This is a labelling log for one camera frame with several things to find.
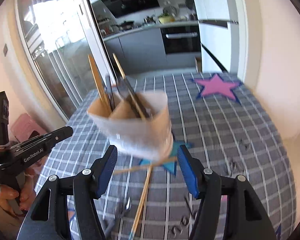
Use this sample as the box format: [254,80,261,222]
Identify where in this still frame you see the yellow pot with greens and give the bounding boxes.
[158,11,176,24]

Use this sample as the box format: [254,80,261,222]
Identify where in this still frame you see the utensils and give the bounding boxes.
[112,53,147,119]

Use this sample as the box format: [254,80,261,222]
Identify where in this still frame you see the black wok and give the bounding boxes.
[117,20,135,31]

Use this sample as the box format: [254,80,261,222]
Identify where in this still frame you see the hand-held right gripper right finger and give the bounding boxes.
[177,144,278,240]

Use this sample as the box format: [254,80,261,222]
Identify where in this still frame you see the person's left hand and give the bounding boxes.
[0,168,37,217]

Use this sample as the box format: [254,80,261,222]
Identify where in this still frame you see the black range hood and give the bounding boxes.
[100,0,161,18]

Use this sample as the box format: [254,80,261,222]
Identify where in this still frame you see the black built-in oven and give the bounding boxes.
[160,25,202,55]

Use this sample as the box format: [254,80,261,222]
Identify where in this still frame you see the white refrigerator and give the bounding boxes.
[189,0,241,73]

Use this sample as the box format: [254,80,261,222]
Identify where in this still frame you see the wooden chopstick blue tip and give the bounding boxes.
[129,165,152,240]

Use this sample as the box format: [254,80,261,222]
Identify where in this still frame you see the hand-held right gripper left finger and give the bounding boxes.
[17,145,118,240]

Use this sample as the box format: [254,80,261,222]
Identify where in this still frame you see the sliding glass door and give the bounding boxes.
[16,0,108,123]

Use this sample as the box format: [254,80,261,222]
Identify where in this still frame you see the grey checkered tablecloth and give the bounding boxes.
[35,72,297,240]

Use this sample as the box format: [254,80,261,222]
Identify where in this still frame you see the beige plastic utensil holder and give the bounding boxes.
[87,92,174,162]

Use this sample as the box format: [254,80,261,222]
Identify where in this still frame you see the pink plastic stool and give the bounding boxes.
[11,113,48,146]

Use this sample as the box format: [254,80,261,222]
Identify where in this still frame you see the black plastic knife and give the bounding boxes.
[105,74,116,112]

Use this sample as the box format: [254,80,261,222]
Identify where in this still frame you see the grey kitchen base cabinets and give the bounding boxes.
[103,27,168,73]

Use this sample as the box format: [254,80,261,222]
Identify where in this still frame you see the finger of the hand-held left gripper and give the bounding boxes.
[44,126,74,146]

